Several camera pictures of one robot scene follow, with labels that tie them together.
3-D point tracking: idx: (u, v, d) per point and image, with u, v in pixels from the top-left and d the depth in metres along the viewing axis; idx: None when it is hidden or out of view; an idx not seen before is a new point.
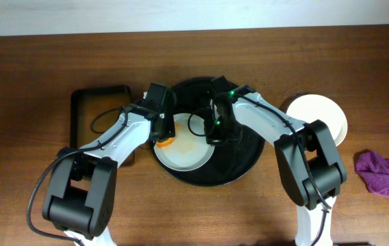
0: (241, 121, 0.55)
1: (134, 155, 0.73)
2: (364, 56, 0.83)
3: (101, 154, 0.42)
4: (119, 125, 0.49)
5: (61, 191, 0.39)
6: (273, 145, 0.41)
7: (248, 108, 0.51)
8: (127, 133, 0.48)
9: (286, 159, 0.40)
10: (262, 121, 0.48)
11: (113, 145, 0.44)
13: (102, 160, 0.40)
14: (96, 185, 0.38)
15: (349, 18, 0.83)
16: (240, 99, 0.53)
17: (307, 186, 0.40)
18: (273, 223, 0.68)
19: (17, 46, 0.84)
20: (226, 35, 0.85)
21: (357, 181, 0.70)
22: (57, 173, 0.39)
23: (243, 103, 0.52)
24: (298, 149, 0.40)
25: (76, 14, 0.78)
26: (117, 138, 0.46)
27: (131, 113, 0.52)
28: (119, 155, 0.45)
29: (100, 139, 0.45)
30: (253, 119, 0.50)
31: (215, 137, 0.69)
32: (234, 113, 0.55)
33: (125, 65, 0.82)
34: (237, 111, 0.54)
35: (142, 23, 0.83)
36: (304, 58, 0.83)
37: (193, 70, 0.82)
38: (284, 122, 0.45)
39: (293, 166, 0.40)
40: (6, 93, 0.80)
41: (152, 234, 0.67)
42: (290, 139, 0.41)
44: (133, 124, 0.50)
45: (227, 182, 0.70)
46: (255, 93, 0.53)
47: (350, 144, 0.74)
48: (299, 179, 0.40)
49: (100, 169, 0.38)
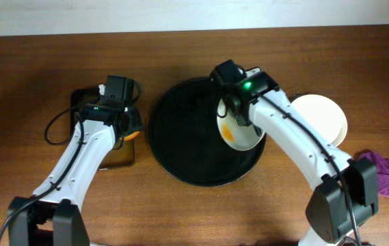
0: (255, 121, 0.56)
1: (134, 156, 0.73)
2: (364, 56, 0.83)
3: (59, 195, 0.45)
4: (75, 143, 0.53)
5: (25, 240, 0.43)
6: (316, 187, 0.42)
7: (273, 116, 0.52)
8: (86, 152, 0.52)
9: (329, 205, 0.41)
10: (295, 139, 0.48)
11: (71, 179, 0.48)
13: (59, 206, 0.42)
14: (59, 230, 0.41)
15: (347, 18, 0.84)
16: (260, 100, 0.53)
17: (341, 227, 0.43)
18: (273, 223, 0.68)
19: (17, 46, 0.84)
20: (225, 35, 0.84)
21: None
22: (16, 223, 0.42)
23: (265, 107, 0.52)
24: (342, 196, 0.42)
25: (76, 14, 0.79)
26: (73, 169, 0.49)
27: (87, 118, 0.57)
28: (79, 185, 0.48)
29: (54, 175, 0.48)
30: (279, 132, 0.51)
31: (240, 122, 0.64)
32: (249, 113, 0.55)
33: (124, 65, 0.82)
34: (257, 115, 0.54)
35: (141, 23, 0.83)
36: (304, 58, 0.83)
37: (193, 70, 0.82)
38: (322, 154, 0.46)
39: (335, 213, 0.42)
40: (5, 93, 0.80)
41: (152, 234, 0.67)
42: (334, 183, 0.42)
44: (91, 137, 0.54)
45: (229, 182, 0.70)
46: (282, 96, 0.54)
47: (349, 144, 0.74)
48: (336, 221, 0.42)
49: (57, 217, 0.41)
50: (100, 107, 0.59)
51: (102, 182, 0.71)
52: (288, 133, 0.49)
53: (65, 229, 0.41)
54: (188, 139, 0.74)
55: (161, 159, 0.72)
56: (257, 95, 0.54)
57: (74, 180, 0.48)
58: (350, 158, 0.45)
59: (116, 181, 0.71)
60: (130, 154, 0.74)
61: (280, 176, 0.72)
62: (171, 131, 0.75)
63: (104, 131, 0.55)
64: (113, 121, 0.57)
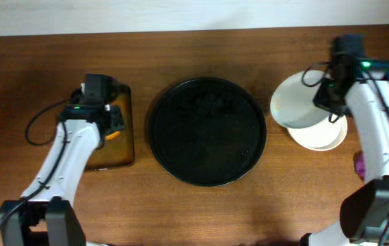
0: (349, 100, 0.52)
1: (133, 156, 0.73)
2: (364, 56, 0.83)
3: (50, 193, 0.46)
4: (60, 142, 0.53)
5: (20, 242, 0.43)
6: (373, 180, 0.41)
7: (372, 103, 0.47)
8: (71, 150, 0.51)
9: (372, 201, 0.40)
10: (379, 127, 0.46)
11: (59, 177, 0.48)
13: (50, 203, 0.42)
14: (54, 228, 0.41)
15: (348, 19, 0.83)
16: (368, 85, 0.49)
17: (369, 226, 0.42)
18: (273, 223, 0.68)
19: (17, 46, 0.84)
20: (225, 35, 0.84)
21: (356, 181, 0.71)
22: (9, 227, 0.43)
23: (370, 93, 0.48)
24: None
25: (76, 14, 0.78)
26: (60, 167, 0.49)
27: (68, 121, 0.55)
28: (68, 182, 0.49)
29: (41, 176, 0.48)
30: (365, 115, 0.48)
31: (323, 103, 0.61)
32: (349, 93, 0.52)
33: (125, 65, 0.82)
34: (349, 93, 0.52)
35: (142, 23, 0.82)
36: (304, 59, 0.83)
37: (193, 70, 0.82)
38: (385, 153, 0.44)
39: (374, 211, 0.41)
40: (5, 94, 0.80)
41: (152, 234, 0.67)
42: None
44: (75, 136, 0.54)
45: (228, 182, 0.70)
46: None
47: (349, 144, 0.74)
48: (369, 219, 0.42)
49: (51, 214, 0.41)
50: (80, 106, 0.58)
51: (102, 182, 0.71)
52: (380, 123, 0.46)
53: (59, 225, 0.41)
54: (187, 140, 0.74)
55: (161, 160, 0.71)
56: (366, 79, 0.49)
57: (62, 177, 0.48)
58: None
59: (116, 180, 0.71)
60: (130, 153, 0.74)
61: (280, 175, 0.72)
62: (171, 131, 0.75)
63: (87, 128, 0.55)
64: (96, 118, 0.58)
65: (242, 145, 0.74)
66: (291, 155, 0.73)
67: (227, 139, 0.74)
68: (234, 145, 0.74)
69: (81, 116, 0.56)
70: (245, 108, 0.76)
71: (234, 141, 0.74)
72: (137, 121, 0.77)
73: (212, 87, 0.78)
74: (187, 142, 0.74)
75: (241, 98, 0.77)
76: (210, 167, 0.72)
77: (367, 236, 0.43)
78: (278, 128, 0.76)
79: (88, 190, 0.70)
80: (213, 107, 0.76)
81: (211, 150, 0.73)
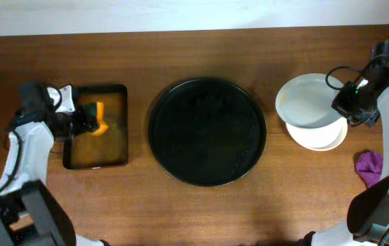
0: (378, 103, 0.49)
1: (127, 155, 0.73)
2: (364, 56, 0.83)
3: (20, 182, 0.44)
4: (14, 145, 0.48)
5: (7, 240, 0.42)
6: (388, 177, 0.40)
7: None
8: (29, 146, 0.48)
9: (384, 196, 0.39)
10: None
11: (26, 167, 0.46)
13: (22, 190, 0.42)
14: (33, 207, 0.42)
15: (349, 19, 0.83)
16: None
17: (374, 225, 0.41)
18: (273, 223, 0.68)
19: (16, 46, 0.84)
20: (226, 35, 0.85)
21: (356, 181, 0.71)
22: None
23: None
24: None
25: (75, 14, 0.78)
26: (23, 158, 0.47)
27: (17, 128, 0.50)
28: (36, 169, 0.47)
29: (7, 170, 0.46)
30: None
31: (342, 104, 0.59)
32: (382, 95, 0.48)
33: (125, 65, 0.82)
34: (379, 94, 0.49)
35: (142, 23, 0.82)
36: (304, 59, 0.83)
37: (193, 70, 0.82)
38: None
39: (383, 207, 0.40)
40: (5, 94, 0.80)
41: (152, 234, 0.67)
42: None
44: (29, 135, 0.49)
45: (228, 182, 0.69)
46: None
47: (349, 144, 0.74)
48: (375, 216, 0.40)
49: (27, 197, 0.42)
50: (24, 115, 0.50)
51: (101, 182, 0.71)
52: None
53: (37, 201, 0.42)
54: (188, 140, 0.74)
55: (161, 160, 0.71)
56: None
57: (29, 167, 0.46)
58: None
59: (116, 180, 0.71)
60: (124, 153, 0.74)
61: (281, 175, 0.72)
62: (171, 132, 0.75)
63: (35, 128, 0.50)
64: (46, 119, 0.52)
65: (242, 144, 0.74)
66: (291, 155, 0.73)
67: (227, 139, 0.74)
68: (234, 145, 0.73)
69: (29, 119, 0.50)
70: (245, 108, 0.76)
71: (234, 141, 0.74)
72: (137, 121, 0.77)
73: (212, 87, 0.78)
74: (188, 143, 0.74)
75: (241, 98, 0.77)
76: (210, 167, 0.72)
77: (370, 234, 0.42)
78: (278, 128, 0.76)
79: (88, 190, 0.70)
80: (213, 108, 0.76)
81: (210, 151, 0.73)
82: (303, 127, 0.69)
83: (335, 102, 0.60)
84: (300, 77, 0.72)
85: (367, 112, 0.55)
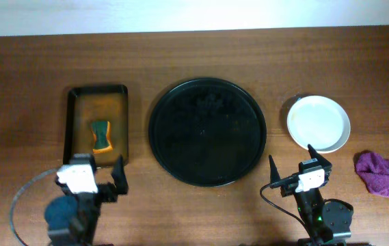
0: (313, 202, 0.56)
1: (127, 156, 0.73)
2: (364, 57, 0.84)
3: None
4: None
5: None
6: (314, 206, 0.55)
7: (328, 210, 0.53)
8: None
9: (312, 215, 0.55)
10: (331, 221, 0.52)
11: None
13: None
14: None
15: (346, 20, 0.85)
16: (329, 209, 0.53)
17: (321, 224, 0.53)
18: (274, 223, 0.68)
19: (19, 47, 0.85)
20: (225, 37, 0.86)
21: (357, 182, 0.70)
22: None
23: (332, 212, 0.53)
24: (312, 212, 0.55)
25: (76, 14, 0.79)
26: None
27: None
28: None
29: None
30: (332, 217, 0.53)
31: (288, 192, 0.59)
32: (313, 203, 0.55)
33: (124, 65, 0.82)
34: (310, 202, 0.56)
35: (143, 24, 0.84)
36: (304, 59, 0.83)
37: (193, 70, 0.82)
38: (314, 205, 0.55)
39: (326, 217, 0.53)
40: (6, 93, 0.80)
41: (151, 234, 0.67)
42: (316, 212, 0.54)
44: None
45: (229, 182, 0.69)
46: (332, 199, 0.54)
47: (350, 145, 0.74)
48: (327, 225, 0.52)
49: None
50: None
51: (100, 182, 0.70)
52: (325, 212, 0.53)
53: None
54: (188, 140, 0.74)
55: (161, 160, 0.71)
56: (318, 202, 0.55)
57: None
58: (312, 205, 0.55)
59: None
60: (124, 153, 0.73)
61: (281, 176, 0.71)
62: (171, 132, 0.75)
63: None
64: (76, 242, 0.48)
65: (243, 145, 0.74)
66: (291, 156, 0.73)
67: (227, 139, 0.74)
68: (234, 145, 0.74)
69: None
70: (245, 109, 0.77)
71: (234, 141, 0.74)
72: (137, 120, 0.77)
73: (212, 88, 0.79)
74: (188, 143, 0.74)
75: (242, 99, 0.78)
76: (210, 167, 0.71)
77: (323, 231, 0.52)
78: (278, 128, 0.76)
79: None
80: (212, 107, 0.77)
81: (211, 150, 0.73)
82: (304, 145, 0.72)
83: (285, 190, 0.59)
84: (302, 99, 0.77)
85: (299, 199, 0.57)
